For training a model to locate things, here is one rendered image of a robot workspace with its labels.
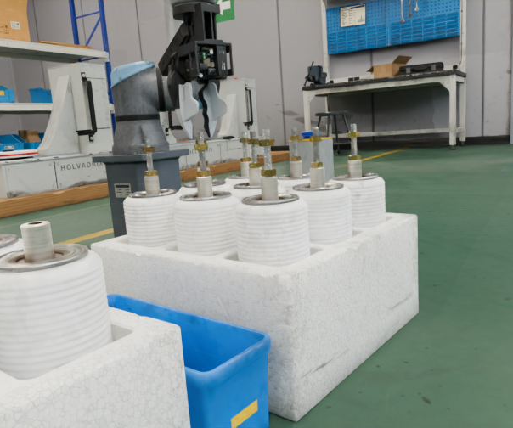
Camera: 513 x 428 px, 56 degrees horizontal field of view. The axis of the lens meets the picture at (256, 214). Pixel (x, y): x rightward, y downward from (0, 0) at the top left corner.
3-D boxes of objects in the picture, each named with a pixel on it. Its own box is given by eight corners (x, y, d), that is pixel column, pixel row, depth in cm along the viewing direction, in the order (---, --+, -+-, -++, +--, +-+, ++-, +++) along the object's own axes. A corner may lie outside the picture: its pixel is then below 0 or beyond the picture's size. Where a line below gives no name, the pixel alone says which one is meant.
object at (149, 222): (126, 301, 83) (114, 196, 79) (178, 288, 88) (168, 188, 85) (148, 317, 75) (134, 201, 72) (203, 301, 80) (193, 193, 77)
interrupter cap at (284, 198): (248, 199, 68) (247, 194, 68) (301, 196, 66) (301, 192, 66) (235, 208, 61) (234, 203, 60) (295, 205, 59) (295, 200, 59)
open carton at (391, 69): (380, 82, 557) (380, 61, 553) (412, 78, 529) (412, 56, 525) (366, 81, 536) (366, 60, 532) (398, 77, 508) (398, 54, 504)
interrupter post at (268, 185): (262, 201, 65) (261, 177, 64) (280, 200, 64) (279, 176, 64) (259, 204, 63) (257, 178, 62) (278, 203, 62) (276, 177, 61)
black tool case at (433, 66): (402, 79, 529) (402, 69, 527) (444, 75, 512) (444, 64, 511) (399, 76, 498) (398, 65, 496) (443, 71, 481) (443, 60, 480)
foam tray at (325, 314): (103, 348, 81) (89, 244, 78) (250, 282, 111) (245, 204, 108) (296, 424, 57) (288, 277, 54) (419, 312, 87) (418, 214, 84)
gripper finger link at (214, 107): (223, 136, 83) (212, 81, 81) (205, 137, 88) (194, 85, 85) (238, 132, 85) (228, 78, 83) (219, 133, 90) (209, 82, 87)
